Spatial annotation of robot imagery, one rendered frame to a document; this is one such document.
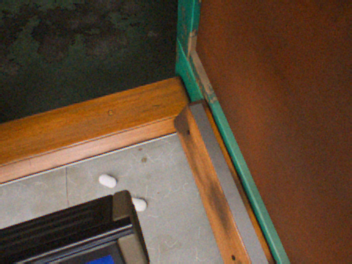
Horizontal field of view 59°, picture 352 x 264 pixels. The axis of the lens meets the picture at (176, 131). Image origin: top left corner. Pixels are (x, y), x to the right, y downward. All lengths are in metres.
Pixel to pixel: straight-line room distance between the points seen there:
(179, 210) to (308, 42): 0.40
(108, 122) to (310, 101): 0.43
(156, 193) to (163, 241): 0.09
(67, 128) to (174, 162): 0.22
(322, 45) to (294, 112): 0.08
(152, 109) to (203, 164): 0.19
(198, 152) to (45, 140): 0.30
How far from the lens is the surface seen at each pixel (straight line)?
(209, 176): 0.51
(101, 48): 1.75
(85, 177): 0.64
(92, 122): 0.65
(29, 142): 0.67
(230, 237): 0.50
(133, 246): 0.23
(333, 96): 0.28
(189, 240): 0.59
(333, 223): 0.34
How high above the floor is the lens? 1.33
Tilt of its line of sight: 66 degrees down
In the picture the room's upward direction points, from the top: 4 degrees clockwise
